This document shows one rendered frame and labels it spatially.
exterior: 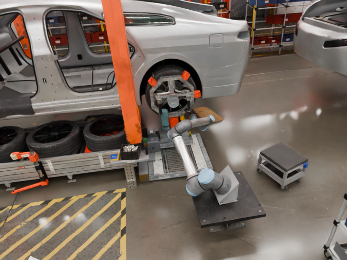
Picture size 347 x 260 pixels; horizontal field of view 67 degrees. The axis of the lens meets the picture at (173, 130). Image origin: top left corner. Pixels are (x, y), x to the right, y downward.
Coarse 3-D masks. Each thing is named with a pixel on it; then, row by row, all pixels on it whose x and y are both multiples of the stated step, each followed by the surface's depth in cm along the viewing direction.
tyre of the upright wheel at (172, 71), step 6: (162, 66) 330; (168, 66) 326; (174, 66) 328; (156, 72) 321; (162, 72) 314; (168, 72) 315; (174, 72) 316; (180, 72) 317; (156, 78) 317; (192, 78) 329; (192, 84) 327; (150, 102) 332; (150, 108) 338
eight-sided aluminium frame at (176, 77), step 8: (160, 80) 310; (184, 80) 314; (152, 88) 314; (192, 88) 320; (152, 96) 320; (192, 96) 326; (152, 104) 325; (192, 104) 332; (168, 112) 340; (176, 112) 340; (184, 112) 337
